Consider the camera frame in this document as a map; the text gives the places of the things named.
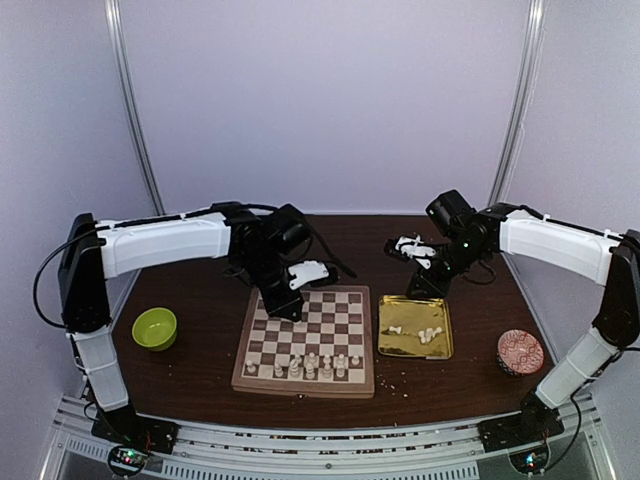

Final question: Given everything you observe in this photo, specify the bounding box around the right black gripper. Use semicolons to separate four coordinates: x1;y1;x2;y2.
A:
406;235;486;299

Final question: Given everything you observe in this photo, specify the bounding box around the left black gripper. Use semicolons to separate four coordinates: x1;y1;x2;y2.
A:
239;250;305;322

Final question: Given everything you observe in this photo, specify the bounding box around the white chess bishop piece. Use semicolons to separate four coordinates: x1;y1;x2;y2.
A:
321;365;333;380

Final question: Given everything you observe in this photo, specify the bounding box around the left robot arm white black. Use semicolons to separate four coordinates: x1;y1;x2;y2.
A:
58;202;329;444

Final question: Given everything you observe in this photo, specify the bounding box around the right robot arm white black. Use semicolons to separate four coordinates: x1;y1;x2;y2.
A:
386;190;639;442

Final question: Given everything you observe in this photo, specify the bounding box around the pile of white chess pieces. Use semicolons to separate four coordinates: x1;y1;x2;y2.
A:
418;327;443;344

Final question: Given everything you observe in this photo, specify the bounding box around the right green circuit board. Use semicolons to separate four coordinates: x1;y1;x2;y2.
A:
509;446;549;475

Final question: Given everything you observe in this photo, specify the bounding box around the green circuit board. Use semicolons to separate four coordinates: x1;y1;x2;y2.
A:
107;445;150;476
509;446;549;475

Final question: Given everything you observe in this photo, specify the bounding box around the left green circuit board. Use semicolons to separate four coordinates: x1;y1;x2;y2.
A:
107;445;150;476

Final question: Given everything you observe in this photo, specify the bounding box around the gold metal tray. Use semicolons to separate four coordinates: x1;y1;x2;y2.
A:
378;295;454;360

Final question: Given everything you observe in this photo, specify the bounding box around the wooden chessboard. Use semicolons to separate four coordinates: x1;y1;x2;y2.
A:
231;286;375;399

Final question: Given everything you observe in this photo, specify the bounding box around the red patterned bowl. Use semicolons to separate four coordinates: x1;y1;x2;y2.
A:
496;329;544;377

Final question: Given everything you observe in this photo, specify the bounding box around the green bowl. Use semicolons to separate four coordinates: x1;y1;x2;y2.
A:
131;307;177;352

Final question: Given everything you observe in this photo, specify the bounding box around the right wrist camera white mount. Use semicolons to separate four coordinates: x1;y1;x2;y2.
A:
384;235;436;269

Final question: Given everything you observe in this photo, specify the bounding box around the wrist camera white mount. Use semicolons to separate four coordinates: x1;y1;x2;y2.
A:
384;235;436;269
287;260;339;290

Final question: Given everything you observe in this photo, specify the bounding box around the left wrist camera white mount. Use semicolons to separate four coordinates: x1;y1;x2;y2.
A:
287;260;339;290

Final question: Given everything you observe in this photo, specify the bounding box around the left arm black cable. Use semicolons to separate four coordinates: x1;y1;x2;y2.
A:
309;229;359;280

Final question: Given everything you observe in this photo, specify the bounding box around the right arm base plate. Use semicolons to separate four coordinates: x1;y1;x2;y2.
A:
477;413;565;453

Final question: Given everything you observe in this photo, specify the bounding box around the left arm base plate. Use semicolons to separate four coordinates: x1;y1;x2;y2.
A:
91;417;179;454

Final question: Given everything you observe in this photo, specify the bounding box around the right aluminium corner post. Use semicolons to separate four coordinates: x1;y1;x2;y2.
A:
488;0;548;205

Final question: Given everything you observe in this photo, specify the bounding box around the aluminium corner post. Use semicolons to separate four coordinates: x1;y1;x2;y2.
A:
488;0;548;205
104;0;166;215

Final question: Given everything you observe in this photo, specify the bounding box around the left aluminium corner post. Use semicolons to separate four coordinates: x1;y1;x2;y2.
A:
104;0;166;215

